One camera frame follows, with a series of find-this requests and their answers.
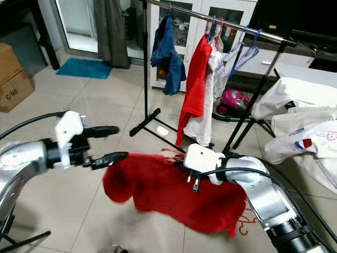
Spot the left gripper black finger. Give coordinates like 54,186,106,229
90,151,130,170
82,125,121,139

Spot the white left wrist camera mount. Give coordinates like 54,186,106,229
54,110,85,169

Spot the plain red shirt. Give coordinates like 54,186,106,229
176,34,214,146

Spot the pink vacuum cleaner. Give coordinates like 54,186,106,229
215,88,251,118

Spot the red shirt with print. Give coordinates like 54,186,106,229
103,152,250,238

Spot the printed cardboard box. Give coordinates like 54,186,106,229
0,68,36,113

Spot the cream stitched jacket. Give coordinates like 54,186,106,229
271,105,337,133

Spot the metal clothes rack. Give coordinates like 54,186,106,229
128,0,337,154

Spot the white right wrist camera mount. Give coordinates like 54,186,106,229
183,143,223,187

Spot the grey curtain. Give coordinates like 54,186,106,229
93,0,132,70

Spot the blue plastic hanger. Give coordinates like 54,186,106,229
240,26,270,75
224,26,253,81

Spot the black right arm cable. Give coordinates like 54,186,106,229
197,166,337,248

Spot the black desk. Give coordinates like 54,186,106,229
0,0,62,72

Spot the white crumpled garment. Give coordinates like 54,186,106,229
251,77,337,121

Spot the blue denim garment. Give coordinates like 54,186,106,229
150,14,188,97

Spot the black television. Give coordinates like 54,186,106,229
247,0,337,46

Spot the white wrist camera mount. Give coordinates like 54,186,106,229
183,143,223,187
54,110,85,169

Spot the teal floor mat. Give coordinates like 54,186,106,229
55,57,114,80

